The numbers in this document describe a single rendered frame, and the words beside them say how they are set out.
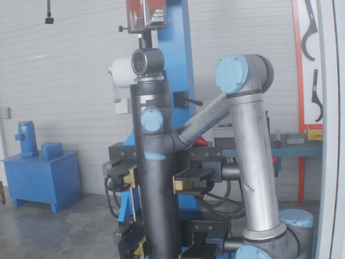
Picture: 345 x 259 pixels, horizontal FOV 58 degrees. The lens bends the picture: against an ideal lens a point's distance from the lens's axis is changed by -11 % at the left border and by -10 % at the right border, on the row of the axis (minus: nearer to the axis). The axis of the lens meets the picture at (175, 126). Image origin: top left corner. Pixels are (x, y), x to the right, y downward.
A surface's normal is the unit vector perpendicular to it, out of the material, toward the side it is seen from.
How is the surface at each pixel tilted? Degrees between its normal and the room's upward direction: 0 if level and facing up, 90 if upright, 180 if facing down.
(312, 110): 90
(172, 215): 90
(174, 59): 90
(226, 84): 82
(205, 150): 90
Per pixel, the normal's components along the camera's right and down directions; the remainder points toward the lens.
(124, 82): -0.21, 0.70
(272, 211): 0.39, -0.04
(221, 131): -0.30, 0.18
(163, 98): 0.65, 0.07
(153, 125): 0.07, 0.07
